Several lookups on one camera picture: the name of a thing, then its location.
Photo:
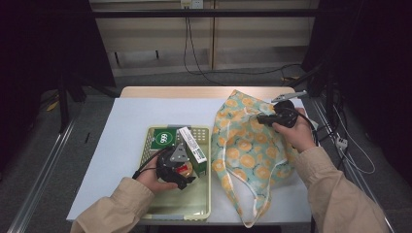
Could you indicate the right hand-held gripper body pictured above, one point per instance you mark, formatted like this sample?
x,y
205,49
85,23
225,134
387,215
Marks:
x,y
286,115

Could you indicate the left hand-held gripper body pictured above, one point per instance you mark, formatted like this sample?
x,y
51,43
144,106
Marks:
x,y
179,154

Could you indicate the green and white long box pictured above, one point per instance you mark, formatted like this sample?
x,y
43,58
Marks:
x,y
194,149

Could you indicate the pale green plastic basket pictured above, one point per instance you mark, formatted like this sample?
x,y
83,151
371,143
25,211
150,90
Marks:
x,y
191,204

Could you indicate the green square box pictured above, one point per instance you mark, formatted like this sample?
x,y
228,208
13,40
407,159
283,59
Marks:
x,y
163,137

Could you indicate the orange floral cloth bag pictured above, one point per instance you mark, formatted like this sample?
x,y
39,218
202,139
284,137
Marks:
x,y
246,152

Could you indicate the person's right hand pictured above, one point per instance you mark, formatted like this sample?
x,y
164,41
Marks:
x,y
299,136

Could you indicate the person's left hand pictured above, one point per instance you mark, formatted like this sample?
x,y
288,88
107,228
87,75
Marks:
x,y
152,181

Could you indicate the black metal stand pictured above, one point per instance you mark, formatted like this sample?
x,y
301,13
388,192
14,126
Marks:
x,y
328,87
63,103

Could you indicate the white table cover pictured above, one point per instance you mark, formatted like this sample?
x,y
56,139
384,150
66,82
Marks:
x,y
145,111

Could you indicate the white power strip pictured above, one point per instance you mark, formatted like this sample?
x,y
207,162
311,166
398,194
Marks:
x,y
342,142

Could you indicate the dark curtain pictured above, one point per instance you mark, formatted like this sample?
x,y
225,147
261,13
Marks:
x,y
372,48
45,42

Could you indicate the black horizontal bar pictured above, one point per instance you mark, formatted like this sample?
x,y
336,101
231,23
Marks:
x,y
200,13

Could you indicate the yellow floor tape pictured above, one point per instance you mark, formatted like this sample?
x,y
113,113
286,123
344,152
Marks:
x,y
53,106

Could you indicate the metal floor rail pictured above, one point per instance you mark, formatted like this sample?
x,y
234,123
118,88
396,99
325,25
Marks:
x,y
359,184
42,176

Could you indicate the white wall socket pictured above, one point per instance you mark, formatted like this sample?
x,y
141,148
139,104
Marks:
x,y
192,3

